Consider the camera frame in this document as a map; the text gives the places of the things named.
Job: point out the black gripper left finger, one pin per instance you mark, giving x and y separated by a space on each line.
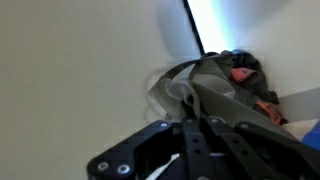
140 150

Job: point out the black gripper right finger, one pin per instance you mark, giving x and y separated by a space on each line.
266 150

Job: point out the black light strip rail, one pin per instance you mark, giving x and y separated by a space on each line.
195 30

